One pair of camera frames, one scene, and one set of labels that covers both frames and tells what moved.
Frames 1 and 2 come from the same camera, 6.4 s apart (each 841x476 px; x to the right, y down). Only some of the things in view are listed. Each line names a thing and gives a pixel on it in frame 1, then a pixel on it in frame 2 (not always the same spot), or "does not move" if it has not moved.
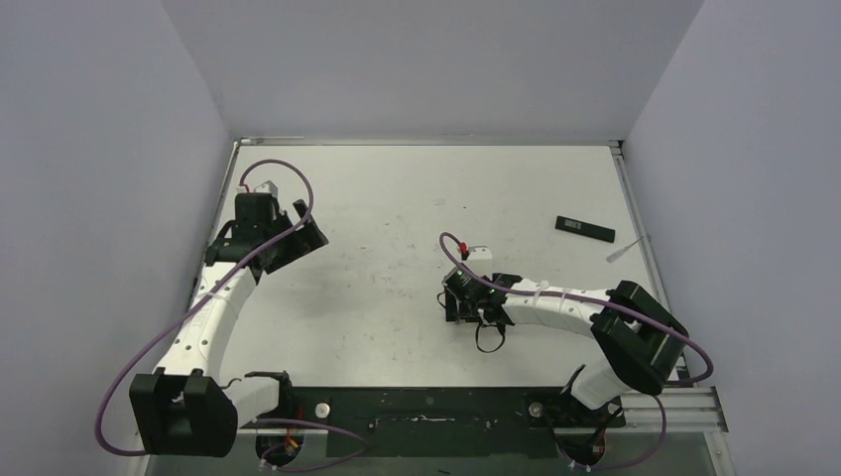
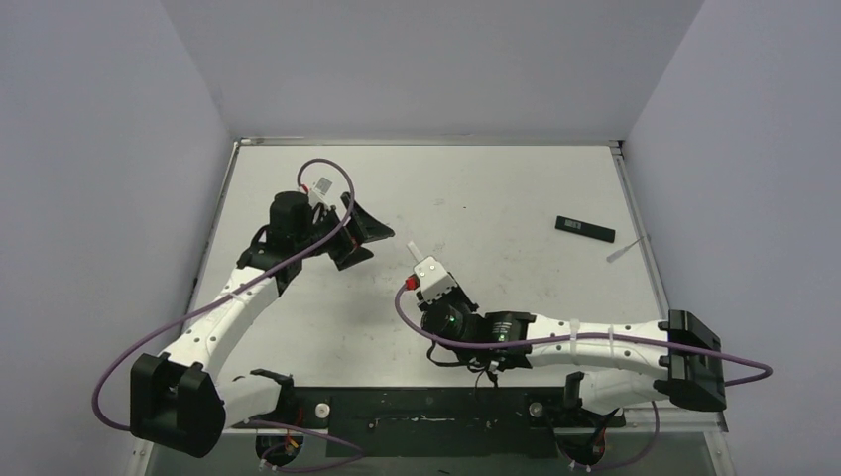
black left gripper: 302,243 to 363,229
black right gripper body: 453,304 to 453,297
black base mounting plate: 438,421 does not move
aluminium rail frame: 693,409 does not move
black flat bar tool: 585,229 does not move
